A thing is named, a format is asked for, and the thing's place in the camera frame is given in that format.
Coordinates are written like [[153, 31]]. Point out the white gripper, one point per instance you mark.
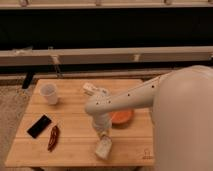
[[102, 123]]

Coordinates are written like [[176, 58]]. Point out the white sponge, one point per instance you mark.
[[103, 147]]

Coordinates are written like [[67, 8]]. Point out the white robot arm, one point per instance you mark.
[[182, 115]]

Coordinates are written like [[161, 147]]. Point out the orange ceramic bowl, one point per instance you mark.
[[121, 117]]

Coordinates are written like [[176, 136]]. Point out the wooden table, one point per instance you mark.
[[132, 145]]

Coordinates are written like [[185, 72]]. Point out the dried red chili pepper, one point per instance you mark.
[[53, 137]]

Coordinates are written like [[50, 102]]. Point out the black smartphone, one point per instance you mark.
[[39, 126]]

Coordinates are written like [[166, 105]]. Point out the translucent plastic cup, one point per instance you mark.
[[49, 92]]

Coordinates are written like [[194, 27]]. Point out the grey horizontal rail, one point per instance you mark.
[[105, 55]]

